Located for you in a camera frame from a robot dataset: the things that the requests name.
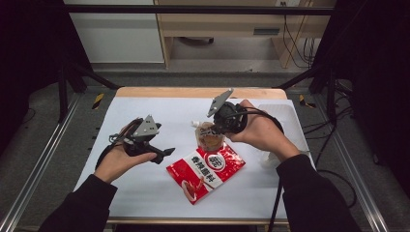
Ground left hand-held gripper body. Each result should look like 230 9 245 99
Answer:
108 114 162 158

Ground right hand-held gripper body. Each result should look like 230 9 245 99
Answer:
207 88 249 134

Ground white and red spout pouch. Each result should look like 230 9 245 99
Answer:
191 120 226 153

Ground red and white packet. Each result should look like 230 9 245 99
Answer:
165 141 247 206

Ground clear plastic container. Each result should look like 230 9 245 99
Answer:
256 102 312 169

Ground person's right hand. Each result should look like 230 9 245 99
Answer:
225 99 302 162

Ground person's left hand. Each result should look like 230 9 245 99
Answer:
94 119 158 185

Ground white table cover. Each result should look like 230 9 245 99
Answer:
73 96 317 220

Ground yellow and black tape piece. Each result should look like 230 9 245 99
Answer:
91 92 105 110
298 94 317 109

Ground dark curved object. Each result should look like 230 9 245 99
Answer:
178 36 216 46

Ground black metal stand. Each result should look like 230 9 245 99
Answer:
57 62 121 124
274 64 339 128

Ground wooden desk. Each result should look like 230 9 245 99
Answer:
154 0 337 70

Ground white cabinet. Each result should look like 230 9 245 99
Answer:
63 0 165 65

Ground black horizontal bar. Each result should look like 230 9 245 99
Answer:
62 4 335 16

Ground dark curtain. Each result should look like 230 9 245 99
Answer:
310 0 410 196
0 0 93 156

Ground right hand-held gripper cable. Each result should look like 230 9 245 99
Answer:
225 107 285 232

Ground hand-held gripper cable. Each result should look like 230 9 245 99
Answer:
95 118 144 171
225 107 285 232

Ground left hand-held gripper cable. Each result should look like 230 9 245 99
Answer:
95 118 144 171

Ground black hanging cables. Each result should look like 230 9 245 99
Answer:
279 1 318 70

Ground aluminium rail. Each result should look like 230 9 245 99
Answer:
0 93 82 232
312 93 391 232

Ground black floor cables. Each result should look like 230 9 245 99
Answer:
303 80 359 211

